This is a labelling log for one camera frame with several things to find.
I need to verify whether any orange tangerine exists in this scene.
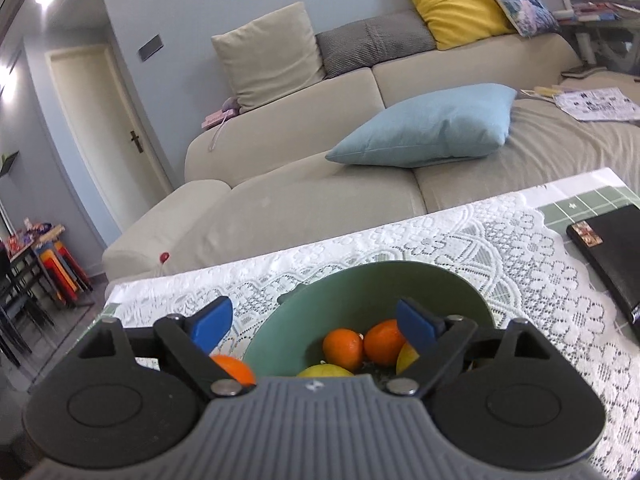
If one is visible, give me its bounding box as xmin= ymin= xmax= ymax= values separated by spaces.
xmin=322 ymin=328 xmax=365 ymax=373
xmin=210 ymin=354 xmax=257 ymax=387
xmin=363 ymin=319 xmax=407 ymax=366

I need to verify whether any blue floral cushion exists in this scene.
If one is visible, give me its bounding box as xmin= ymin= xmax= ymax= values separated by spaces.
xmin=479 ymin=0 xmax=561 ymax=37

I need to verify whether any cluttered study desk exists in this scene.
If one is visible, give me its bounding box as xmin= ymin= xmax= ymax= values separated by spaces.
xmin=547 ymin=0 xmax=640 ymax=68

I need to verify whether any small cluttered table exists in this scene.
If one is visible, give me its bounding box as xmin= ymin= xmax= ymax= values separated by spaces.
xmin=0 ymin=222 xmax=67 ymax=261

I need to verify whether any black notebook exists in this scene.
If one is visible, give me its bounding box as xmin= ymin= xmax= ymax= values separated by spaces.
xmin=566 ymin=203 xmax=640 ymax=343

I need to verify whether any pink pouch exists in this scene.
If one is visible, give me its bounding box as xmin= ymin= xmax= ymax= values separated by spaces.
xmin=201 ymin=97 xmax=241 ymax=130

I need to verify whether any yellow pear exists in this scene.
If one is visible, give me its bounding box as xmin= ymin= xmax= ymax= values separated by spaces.
xmin=295 ymin=364 xmax=356 ymax=379

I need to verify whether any green bowl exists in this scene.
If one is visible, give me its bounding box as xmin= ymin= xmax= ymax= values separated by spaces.
xmin=242 ymin=260 xmax=496 ymax=386

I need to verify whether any dark book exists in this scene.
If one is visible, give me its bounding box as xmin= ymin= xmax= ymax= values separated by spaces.
xmin=560 ymin=64 xmax=607 ymax=80

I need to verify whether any light blue pillow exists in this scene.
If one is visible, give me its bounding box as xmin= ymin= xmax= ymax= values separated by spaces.
xmin=325 ymin=83 xmax=518 ymax=168

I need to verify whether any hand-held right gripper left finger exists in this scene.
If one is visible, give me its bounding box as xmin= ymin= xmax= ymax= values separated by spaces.
xmin=75 ymin=296 xmax=246 ymax=401

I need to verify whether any yellow cushion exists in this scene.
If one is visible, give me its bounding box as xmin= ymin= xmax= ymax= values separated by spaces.
xmin=399 ymin=0 xmax=516 ymax=51

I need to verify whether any white door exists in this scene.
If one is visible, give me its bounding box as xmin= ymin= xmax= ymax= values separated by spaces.
xmin=45 ymin=44 xmax=173 ymax=233

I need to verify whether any grey cushion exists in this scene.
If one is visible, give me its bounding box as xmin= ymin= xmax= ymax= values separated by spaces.
xmin=316 ymin=9 xmax=437 ymax=78

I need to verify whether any printed paper sheet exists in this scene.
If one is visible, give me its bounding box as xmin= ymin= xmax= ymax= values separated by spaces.
xmin=554 ymin=87 xmax=640 ymax=122

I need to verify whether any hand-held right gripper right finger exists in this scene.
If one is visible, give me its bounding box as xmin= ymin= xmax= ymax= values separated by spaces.
xmin=385 ymin=297 xmax=556 ymax=398

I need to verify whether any beige sofa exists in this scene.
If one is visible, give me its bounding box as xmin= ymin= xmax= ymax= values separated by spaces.
xmin=102 ymin=25 xmax=640 ymax=281

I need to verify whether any white cable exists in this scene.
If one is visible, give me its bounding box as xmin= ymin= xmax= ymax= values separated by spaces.
xmin=209 ymin=110 xmax=236 ymax=152

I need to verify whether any beige cushion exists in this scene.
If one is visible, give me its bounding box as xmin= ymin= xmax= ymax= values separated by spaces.
xmin=211 ymin=1 xmax=327 ymax=113

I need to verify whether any red yellow apple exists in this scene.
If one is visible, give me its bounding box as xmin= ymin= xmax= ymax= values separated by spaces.
xmin=396 ymin=342 xmax=421 ymax=375

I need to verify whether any dark wall switch panel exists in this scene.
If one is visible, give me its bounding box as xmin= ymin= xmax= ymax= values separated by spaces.
xmin=138 ymin=34 xmax=165 ymax=62

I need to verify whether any stack of colourful stools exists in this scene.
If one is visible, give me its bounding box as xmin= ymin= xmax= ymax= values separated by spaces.
xmin=32 ymin=239 xmax=95 ymax=307

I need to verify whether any black chair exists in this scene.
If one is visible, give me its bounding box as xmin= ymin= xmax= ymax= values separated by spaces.
xmin=0 ymin=247 xmax=56 ymax=366

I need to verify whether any white lace tablecloth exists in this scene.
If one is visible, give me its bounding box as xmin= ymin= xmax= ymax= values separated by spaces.
xmin=105 ymin=192 xmax=640 ymax=480

